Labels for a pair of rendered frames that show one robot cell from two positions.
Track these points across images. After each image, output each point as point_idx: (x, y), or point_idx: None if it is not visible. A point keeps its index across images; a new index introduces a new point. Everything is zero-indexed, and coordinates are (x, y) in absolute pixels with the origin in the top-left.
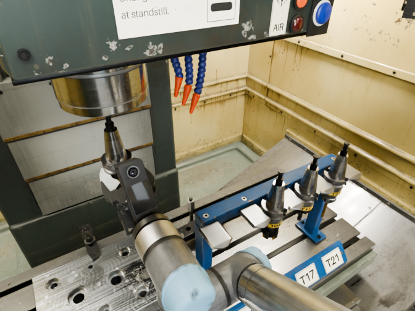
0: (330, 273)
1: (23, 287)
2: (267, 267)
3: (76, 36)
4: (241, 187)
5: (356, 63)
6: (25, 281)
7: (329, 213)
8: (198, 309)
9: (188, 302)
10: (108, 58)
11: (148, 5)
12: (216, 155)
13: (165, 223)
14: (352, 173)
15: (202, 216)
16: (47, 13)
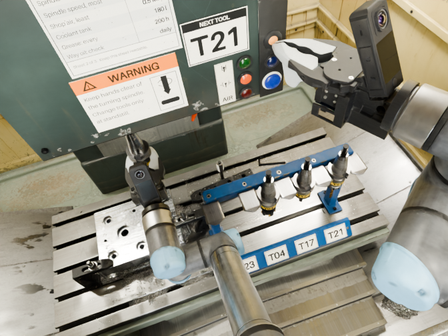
0: (332, 243)
1: (91, 214)
2: (231, 251)
3: (72, 137)
4: (277, 148)
5: (424, 25)
6: (91, 211)
7: (357, 185)
8: (172, 273)
9: (163, 270)
10: (95, 142)
11: (113, 113)
12: (277, 95)
13: (162, 212)
14: (358, 167)
15: (205, 197)
16: (53, 131)
